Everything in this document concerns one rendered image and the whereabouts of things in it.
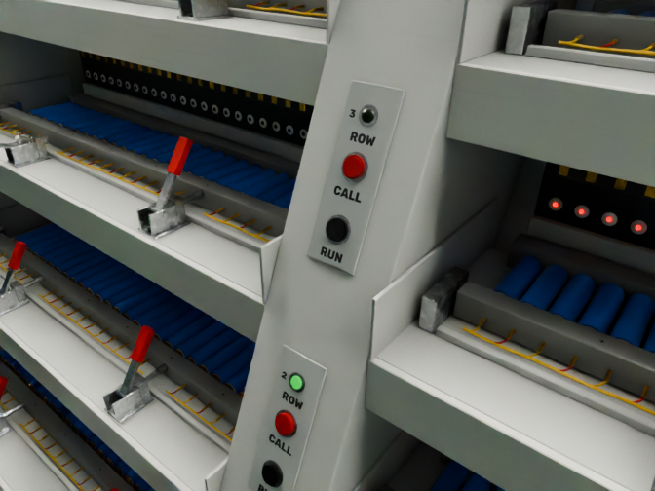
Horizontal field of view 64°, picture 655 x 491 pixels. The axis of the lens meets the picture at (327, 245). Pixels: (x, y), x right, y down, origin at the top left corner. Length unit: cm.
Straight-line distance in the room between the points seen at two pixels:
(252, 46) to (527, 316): 28
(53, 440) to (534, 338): 66
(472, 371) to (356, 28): 24
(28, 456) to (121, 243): 39
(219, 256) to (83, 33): 29
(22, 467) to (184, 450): 33
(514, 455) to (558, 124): 19
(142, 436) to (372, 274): 31
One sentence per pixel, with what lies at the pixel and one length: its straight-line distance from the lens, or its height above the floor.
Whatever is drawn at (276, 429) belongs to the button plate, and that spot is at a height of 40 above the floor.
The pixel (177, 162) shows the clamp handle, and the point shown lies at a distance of 51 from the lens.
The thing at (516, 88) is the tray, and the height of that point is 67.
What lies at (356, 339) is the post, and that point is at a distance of 36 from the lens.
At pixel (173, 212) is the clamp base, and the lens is 51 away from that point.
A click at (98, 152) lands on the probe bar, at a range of 68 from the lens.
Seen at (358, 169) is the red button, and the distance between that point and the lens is 34.
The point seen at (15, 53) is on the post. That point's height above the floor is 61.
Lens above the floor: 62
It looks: 12 degrees down
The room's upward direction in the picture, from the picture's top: 15 degrees clockwise
